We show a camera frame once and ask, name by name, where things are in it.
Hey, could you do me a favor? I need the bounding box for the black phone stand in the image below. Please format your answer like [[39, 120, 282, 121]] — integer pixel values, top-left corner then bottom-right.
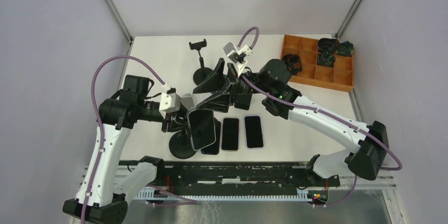
[[189, 39, 212, 86], [163, 111, 197, 160]]

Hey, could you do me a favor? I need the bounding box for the dark rolled band top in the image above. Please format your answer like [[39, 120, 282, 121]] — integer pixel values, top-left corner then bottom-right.
[[317, 38, 340, 53]]

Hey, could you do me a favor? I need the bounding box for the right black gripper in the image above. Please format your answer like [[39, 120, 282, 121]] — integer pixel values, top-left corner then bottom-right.
[[193, 58, 273, 114]]

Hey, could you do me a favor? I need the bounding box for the white slotted cable duct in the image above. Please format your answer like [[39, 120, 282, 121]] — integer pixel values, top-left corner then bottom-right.
[[134, 187, 327, 204]]

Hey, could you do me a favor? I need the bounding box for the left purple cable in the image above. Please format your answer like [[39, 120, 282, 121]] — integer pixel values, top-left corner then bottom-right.
[[80, 55, 169, 224]]

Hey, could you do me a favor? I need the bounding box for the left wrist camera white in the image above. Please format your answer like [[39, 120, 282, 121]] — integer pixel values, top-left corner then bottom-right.
[[159, 82, 181, 117]]

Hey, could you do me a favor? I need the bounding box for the purple cable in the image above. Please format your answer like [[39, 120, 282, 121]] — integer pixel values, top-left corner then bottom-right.
[[237, 26, 403, 207], [80, 55, 169, 224]]

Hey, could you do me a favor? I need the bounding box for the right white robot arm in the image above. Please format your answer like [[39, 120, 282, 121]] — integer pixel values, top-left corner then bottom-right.
[[193, 59, 390, 186]]

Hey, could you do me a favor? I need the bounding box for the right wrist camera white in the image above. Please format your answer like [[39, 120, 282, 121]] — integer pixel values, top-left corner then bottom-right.
[[223, 42, 253, 77]]

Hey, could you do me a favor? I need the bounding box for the black smartphone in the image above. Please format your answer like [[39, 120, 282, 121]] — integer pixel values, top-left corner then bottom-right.
[[201, 120, 221, 155]]

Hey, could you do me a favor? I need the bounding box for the dark rolled band middle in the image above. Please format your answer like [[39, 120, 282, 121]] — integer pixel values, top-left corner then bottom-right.
[[316, 51, 336, 68]]

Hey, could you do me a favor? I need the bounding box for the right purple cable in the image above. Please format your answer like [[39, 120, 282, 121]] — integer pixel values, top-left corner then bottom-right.
[[237, 26, 403, 207]]

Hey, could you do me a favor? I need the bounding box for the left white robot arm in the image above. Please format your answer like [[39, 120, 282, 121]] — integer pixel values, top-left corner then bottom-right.
[[62, 75, 183, 223]]

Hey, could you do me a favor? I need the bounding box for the silver folding phone stand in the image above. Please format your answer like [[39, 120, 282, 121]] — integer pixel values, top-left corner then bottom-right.
[[181, 94, 195, 110]]

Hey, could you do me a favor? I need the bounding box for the orange wooden divided tray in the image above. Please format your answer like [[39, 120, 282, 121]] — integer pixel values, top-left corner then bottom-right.
[[280, 34, 354, 92]]

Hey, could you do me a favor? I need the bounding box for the dark rolled band right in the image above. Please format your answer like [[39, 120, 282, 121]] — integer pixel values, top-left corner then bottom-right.
[[335, 41, 354, 57]]

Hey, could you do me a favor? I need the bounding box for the black folding stand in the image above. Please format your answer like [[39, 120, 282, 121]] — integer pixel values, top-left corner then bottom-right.
[[234, 93, 253, 110]]

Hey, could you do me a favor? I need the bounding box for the aluminium frame rail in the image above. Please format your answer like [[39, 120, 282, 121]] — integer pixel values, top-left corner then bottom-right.
[[79, 164, 398, 191]]

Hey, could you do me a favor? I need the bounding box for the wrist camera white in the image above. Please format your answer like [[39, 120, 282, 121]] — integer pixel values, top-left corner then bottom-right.
[[159, 82, 181, 117], [223, 42, 253, 77]]

